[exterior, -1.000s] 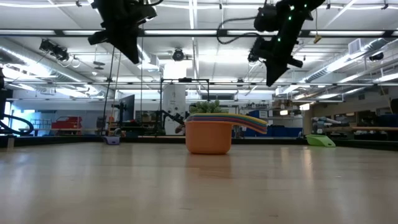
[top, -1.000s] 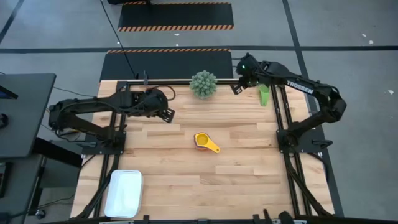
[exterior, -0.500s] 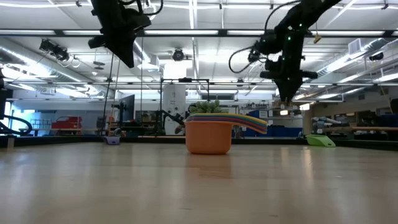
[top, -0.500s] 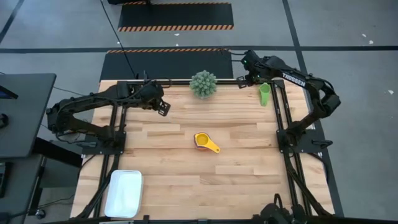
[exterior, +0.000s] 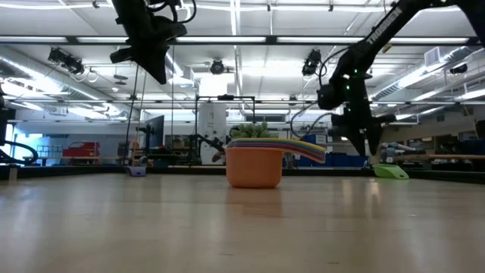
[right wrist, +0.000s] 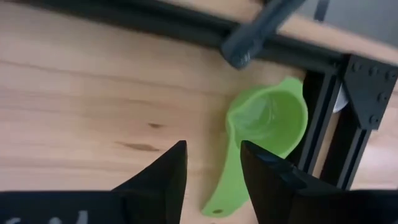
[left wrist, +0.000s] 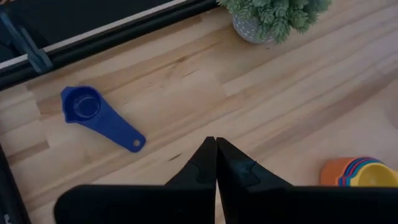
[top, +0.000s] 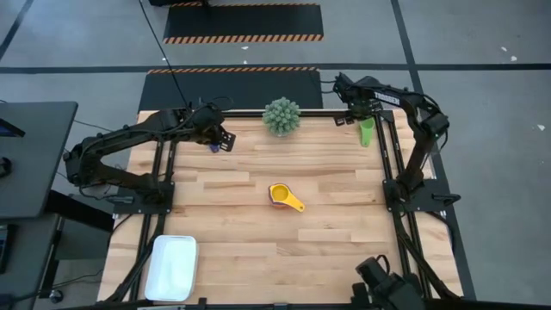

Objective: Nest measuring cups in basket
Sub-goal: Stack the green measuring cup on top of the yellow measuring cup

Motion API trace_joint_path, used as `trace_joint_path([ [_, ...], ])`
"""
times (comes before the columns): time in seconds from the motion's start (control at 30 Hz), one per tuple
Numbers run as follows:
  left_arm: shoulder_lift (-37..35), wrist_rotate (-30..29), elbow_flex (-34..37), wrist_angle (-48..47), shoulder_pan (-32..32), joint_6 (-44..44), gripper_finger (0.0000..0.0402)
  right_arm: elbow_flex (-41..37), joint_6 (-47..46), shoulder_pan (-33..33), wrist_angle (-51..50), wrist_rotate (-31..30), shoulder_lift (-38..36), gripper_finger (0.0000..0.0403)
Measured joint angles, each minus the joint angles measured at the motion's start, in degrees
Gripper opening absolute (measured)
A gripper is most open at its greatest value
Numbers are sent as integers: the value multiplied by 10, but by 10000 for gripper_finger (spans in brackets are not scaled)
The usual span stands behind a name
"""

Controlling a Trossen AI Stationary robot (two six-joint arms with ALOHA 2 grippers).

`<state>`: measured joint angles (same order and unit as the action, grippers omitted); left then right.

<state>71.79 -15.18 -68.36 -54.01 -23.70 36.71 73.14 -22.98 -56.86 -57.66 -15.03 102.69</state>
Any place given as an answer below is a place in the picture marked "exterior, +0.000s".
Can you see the orange measuring cup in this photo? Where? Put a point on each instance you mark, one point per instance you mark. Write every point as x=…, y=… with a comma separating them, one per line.
x=252, y=168

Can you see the round black overhead camera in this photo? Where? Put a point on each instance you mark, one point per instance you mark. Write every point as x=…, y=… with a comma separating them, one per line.
x=217, y=67

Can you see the green succulent in white pot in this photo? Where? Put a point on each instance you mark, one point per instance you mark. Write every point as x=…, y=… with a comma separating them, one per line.
x=252, y=130

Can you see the black mounted camera device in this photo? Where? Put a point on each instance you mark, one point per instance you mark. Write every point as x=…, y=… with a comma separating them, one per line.
x=67, y=61

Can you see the black background robot arm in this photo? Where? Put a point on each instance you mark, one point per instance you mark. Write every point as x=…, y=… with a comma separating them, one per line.
x=206, y=142

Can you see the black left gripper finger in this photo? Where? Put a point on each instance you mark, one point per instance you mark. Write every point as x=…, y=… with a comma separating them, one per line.
x=157, y=62

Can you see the black overhead rig beam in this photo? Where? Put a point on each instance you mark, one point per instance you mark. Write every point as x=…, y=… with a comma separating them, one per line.
x=227, y=39

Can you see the silver ceiling air duct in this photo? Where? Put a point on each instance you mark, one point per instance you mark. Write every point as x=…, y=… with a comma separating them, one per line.
x=178, y=72
x=417, y=77

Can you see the black background monitor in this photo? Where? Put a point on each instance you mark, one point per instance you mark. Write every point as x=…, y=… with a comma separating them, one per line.
x=156, y=130

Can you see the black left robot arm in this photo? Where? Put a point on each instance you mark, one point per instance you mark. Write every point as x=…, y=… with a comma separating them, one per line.
x=7, y=127

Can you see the black aluminium table frame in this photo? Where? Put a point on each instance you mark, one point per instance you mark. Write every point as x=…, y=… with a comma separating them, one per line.
x=76, y=171

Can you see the red cart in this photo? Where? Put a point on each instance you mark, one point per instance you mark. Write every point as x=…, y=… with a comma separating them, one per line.
x=81, y=149

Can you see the small purple measuring cup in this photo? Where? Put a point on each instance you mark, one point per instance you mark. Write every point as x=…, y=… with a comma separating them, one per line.
x=135, y=171

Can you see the green measuring cup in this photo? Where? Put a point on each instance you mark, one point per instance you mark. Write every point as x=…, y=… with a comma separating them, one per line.
x=390, y=171

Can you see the black background rig frame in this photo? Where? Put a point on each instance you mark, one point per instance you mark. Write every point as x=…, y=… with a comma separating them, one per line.
x=225, y=98

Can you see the blue storage bin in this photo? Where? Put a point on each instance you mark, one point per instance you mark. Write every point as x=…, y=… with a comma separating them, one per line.
x=350, y=161
x=303, y=161

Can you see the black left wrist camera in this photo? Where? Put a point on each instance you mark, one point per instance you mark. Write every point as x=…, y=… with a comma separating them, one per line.
x=120, y=55

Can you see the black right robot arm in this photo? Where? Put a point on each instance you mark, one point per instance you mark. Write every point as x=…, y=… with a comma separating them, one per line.
x=382, y=28

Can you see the grey background robot arm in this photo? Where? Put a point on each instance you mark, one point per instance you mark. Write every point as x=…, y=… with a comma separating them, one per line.
x=396, y=149

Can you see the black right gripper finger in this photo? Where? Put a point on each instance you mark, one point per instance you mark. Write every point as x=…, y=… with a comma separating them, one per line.
x=374, y=138
x=360, y=142

